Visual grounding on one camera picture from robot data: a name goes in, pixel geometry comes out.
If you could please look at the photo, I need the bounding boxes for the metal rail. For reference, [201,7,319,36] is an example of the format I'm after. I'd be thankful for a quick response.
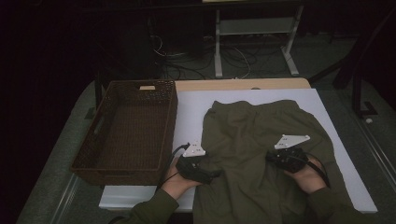
[354,119,396,191]
[49,173,80,224]

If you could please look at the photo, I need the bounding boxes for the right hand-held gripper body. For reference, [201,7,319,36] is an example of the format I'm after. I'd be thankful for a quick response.
[270,133,311,175]

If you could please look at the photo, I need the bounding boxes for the brown woven basket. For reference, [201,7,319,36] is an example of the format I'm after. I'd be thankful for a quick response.
[70,79,179,187]

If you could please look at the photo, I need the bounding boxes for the black post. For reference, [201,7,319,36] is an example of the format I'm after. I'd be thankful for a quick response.
[93,72,105,108]

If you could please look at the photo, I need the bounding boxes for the person's right hand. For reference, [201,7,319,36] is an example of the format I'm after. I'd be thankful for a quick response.
[283,157,327,195]

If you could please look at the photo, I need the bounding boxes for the olive green pants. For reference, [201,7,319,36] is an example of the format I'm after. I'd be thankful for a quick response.
[192,99,355,224]

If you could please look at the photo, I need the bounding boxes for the person's left hand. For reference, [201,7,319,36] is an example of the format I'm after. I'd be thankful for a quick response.
[161,157,204,201]

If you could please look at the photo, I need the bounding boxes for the left hand-held gripper cable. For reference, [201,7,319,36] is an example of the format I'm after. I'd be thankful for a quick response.
[158,142,191,189]

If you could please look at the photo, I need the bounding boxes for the right hand-held gripper cable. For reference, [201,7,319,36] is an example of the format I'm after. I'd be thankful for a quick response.
[303,151,332,189]

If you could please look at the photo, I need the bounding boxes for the tangle of floor cables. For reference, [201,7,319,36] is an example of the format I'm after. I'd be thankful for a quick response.
[148,33,260,80]

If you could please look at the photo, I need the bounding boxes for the black metal stand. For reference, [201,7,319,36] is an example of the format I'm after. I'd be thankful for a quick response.
[307,8,396,119]

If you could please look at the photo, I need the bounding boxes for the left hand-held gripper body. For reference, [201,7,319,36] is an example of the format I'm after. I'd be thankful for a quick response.
[176,139,217,186]

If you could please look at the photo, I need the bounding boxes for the hand-held gripper cable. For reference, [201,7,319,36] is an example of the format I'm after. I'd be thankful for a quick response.
[303,151,332,189]
[158,142,191,189]

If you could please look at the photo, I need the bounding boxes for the white metal desk frame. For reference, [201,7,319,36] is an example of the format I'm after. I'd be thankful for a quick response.
[214,5,304,78]

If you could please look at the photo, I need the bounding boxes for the white board sheet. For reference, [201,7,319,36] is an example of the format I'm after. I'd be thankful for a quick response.
[98,88,378,214]

